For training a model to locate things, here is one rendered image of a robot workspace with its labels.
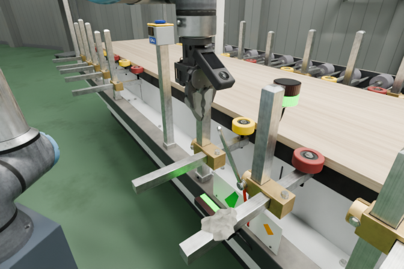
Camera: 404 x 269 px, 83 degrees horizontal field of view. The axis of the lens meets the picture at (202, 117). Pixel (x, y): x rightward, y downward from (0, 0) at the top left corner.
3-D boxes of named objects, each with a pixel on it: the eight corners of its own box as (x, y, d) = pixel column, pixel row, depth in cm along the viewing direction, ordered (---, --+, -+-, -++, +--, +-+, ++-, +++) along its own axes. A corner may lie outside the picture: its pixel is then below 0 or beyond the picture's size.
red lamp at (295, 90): (288, 98, 48) (290, 87, 47) (266, 90, 52) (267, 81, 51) (305, 92, 51) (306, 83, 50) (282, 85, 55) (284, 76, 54)
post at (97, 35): (107, 96, 176) (94, 31, 155) (106, 95, 179) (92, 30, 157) (111, 96, 178) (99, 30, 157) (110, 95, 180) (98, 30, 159)
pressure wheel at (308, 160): (306, 199, 63) (315, 166, 58) (281, 183, 68) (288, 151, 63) (321, 187, 67) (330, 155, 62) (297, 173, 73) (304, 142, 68)
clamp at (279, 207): (279, 220, 54) (283, 205, 52) (239, 187, 64) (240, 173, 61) (294, 209, 57) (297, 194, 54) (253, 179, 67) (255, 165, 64)
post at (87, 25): (97, 84, 192) (85, 23, 171) (96, 83, 195) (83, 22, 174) (101, 83, 194) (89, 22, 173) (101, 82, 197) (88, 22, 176)
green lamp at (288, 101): (287, 108, 49) (288, 99, 48) (265, 100, 53) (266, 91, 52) (303, 102, 52) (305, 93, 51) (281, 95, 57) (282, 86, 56)
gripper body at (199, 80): (198, 79, 64) (197, 33, 58) (217, 87, 57) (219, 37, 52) (174, 84, 60) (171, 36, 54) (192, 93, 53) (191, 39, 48)
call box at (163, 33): (157, 48, 80) (155, 24, 76) (149, 45, 85) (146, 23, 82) (175, 46, 84) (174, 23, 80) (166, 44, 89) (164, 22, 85)
